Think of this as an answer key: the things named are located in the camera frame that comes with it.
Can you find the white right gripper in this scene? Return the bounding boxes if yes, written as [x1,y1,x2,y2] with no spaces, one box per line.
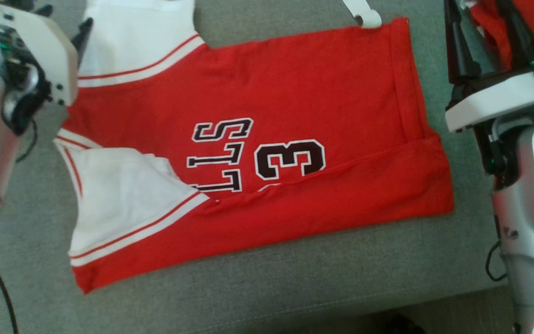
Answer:
[443,0,534,189]

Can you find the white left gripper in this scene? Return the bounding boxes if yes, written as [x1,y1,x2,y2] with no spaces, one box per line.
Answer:
[0,0,94,135]

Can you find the red basketball jersey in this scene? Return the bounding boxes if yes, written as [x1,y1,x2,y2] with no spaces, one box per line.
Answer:
[54,0,454,295]

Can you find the grey fabric sofa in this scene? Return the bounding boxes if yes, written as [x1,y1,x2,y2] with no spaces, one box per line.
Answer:
[0,0,534,334]

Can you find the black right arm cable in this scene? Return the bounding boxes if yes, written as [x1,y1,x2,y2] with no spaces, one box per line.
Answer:
[485,239,509,283]

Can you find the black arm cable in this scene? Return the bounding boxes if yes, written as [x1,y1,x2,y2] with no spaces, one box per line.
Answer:
[485,239,509,283]
[0,118,39,334]

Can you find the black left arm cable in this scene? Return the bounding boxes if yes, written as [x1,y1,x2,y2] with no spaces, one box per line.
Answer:
[0,118,39,334]

